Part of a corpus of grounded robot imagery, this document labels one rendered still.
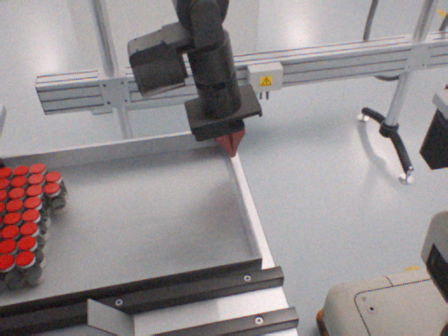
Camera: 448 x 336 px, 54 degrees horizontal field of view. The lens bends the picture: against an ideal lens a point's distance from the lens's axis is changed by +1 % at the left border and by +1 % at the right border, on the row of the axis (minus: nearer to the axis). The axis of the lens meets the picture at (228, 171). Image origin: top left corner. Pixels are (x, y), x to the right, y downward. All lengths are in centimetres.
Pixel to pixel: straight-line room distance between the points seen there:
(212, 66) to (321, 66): 119
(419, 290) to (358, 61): 86
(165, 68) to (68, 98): 111
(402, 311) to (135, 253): 87
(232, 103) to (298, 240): 119
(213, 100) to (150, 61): 10
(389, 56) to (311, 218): 69
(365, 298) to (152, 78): 94
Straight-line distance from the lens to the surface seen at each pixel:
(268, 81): 161
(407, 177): 205
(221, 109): 59
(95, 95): 162
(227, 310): 56
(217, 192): 67
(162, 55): 55
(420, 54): 190
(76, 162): 75
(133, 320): 56
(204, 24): 51
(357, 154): 213
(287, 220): 178
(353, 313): 128
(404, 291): 135
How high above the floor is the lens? 137
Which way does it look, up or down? 44 degrees down
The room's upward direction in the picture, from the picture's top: straight up
